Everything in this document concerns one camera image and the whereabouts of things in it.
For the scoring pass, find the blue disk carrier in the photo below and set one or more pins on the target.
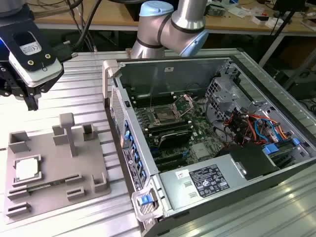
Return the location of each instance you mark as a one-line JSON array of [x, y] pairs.
[[270, 149]]

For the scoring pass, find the silver perforated disk bay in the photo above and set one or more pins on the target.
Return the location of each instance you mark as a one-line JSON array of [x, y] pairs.
[[222, 92]]

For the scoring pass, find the grey plastic parts rack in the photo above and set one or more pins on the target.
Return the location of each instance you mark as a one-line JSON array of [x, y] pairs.
[[56, 168]]

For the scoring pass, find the grey electronic device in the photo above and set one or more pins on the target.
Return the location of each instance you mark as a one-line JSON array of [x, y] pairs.
[[217, 11]]

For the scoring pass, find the silver disk bay frame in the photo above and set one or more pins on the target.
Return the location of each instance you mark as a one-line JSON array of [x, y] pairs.
[[260, 105]]

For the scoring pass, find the green RAM stick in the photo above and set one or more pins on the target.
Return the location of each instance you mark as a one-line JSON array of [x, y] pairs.
[[47, 185]]

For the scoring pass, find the white box with black top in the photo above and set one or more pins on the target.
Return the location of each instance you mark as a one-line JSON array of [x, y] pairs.
[[258, 22]]

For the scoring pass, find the silver chipset heatsink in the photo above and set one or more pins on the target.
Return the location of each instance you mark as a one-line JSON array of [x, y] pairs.
[[200, 151]]

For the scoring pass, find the wrist camera with black bracket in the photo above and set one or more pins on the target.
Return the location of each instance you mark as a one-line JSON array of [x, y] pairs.
[[47, 71]]

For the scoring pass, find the black RAM slot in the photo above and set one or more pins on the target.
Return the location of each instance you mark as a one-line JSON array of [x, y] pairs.
[[170, 124], [172, 130], [160, 100], [160, 95]]

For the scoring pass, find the green motherboard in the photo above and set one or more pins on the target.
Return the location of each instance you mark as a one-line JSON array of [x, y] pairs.
[[197, 118]]

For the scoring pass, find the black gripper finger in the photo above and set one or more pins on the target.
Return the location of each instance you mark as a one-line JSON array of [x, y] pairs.
[[31, 103]]

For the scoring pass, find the CPU socket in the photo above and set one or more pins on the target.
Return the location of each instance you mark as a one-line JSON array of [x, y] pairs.
[[163, 116]]

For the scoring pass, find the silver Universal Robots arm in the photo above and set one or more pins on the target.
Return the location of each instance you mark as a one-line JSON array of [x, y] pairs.
[[187, 22]]

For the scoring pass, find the black expansion slot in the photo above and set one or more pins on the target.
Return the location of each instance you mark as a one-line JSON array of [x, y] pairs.
[[172, 158], [175, 165]]

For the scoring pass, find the blue plastic clip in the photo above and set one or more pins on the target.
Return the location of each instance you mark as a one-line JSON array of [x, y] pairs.
[[295, 142]]

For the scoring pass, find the thin metal locking lever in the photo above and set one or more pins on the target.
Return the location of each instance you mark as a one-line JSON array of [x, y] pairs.
[[151, 101]]

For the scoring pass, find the black graphics card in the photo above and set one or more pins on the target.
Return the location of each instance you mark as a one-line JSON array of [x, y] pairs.
[[175, 138]]

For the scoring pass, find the black box on floor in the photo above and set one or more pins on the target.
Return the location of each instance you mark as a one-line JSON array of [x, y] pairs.
[[302, 86]]

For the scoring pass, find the white paper sheet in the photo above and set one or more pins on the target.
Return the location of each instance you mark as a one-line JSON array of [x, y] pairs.
[[237, 11]]

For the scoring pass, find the open PC case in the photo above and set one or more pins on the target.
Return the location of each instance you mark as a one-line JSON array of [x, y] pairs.
[[197, 74]]

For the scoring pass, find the silver power supply unit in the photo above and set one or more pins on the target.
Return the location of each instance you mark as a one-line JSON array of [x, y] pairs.
[[177, 195]]

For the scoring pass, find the silver CPU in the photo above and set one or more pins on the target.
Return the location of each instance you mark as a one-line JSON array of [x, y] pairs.
[[27, 169]]

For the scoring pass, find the blue case latch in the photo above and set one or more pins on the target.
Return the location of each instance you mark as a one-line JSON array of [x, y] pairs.
[[144, 200]]

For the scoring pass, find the wooden desk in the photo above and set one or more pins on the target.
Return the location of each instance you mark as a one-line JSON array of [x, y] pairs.
[[111, 14]]

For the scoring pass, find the black monitor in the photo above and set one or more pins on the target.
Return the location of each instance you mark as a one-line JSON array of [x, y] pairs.
[[291, 3]]

